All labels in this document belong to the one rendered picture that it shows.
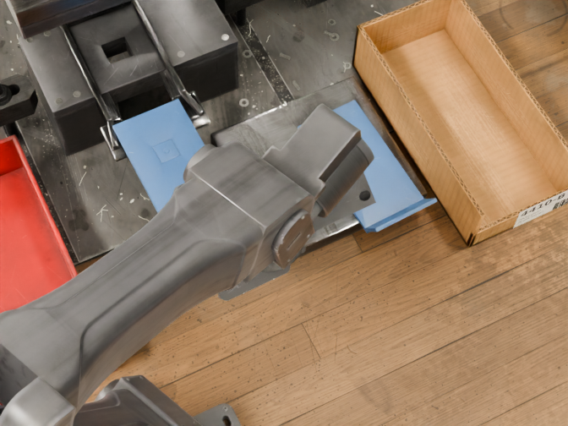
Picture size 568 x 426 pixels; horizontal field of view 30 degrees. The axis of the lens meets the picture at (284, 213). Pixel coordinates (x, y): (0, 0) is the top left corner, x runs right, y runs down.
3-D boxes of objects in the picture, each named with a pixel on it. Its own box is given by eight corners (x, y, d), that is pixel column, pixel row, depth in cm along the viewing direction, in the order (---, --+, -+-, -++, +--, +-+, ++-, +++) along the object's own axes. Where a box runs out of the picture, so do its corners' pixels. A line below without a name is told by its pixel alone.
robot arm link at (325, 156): (300, 117, 85) (284, 47, 73) (385, 178, 82) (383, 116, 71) (207, 226, 83) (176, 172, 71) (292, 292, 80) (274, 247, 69)
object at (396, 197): (374, 244, 105) (377, 231, 102) (297, 128, 111) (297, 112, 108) (433, 214, 106) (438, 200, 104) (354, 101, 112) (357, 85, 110)
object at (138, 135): (181, 258, 96) (180, 243, 94) (112, 128, 102) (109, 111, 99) (249, 226, 98) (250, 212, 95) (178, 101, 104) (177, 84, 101)
